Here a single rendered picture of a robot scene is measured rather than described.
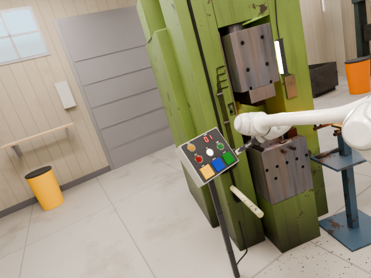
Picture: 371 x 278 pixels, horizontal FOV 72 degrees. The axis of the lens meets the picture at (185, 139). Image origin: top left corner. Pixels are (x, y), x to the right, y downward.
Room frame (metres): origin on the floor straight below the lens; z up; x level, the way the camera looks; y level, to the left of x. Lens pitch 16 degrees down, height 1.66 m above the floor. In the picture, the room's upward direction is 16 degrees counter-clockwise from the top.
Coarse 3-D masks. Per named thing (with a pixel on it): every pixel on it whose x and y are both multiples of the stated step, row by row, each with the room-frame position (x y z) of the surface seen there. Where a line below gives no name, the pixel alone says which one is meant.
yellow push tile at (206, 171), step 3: (207, 165) 1.46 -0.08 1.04; (201, 168) 1.44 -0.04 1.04; (204, 168) 1.45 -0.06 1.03; (207, 168) 1.45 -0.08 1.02; (210, 168) 1.46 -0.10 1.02; (201, 171) 1.43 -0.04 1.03; (204, 171) 1.43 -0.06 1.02; (207, 171) 1.44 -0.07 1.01; (210, 171) 1.45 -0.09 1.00; (204, 174) 1.42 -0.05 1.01; (207, 174) 1.43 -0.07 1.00; (210, 174) 1.43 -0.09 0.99; (213, 174) 1.44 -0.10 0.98; (204, 177) 1.41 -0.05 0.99; (207, 177) 1.41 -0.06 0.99
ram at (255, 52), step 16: (240, 32) 1.77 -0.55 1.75; (256, 32) 1.79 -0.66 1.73; (224, 48) 1.89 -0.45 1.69; (240, 48) 1.77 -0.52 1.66; (256, 48) 1.79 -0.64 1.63; (272, 48) 1.81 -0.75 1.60; (240, 64) 1.76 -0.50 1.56; (256, 64) 1.78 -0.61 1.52; (272, 64) 1.80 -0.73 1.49; (240, 80) 1.76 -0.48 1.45; (256, 80) 1.78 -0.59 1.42; (272, 80) 1.80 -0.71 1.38
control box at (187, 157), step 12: (216, 132) 1.66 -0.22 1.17; (192, 144) 1.53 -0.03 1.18; (204, 144) 1.57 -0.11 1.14; (216, 144) 1.60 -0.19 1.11; (180, 156) 1.51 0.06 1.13; (192, 156) 1.48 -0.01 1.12; (204, 156) 1.51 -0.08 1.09; (216, 156) 1.54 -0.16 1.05; (192, 168) 1.44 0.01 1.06; (204, 180) 1.40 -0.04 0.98
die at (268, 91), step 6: (270, 84) 1.79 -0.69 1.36; (252, 90) 1.77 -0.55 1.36; (258, 90) 1.78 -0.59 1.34; (264, 90) 1.79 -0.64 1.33; (270, 90) 1.79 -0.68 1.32; (234, 96) 2.03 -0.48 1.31; (240, 96) 1.92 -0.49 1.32; (246, 96) 1.82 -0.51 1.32; (252, 96) 1.77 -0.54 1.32; (258, 96) 1.78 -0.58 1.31; (264, 96) 1.78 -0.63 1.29; (270, 96) 1.79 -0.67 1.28; (246, 102) 1.84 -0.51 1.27; (252, 102) 1.77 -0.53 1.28
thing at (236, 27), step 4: (236, 24) 1.97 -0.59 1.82; (240, 24) 1.98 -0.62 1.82; (224, 28) 2.01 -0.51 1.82; (228, 28) 1.98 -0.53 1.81; (232, 28) 1.97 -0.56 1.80; (236, 28) 1.96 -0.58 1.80; (240, 28) 1.98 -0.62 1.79; (224, 32) 2.02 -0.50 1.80; (228, 32) 1.98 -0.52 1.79; (232, 32) 1.97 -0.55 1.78
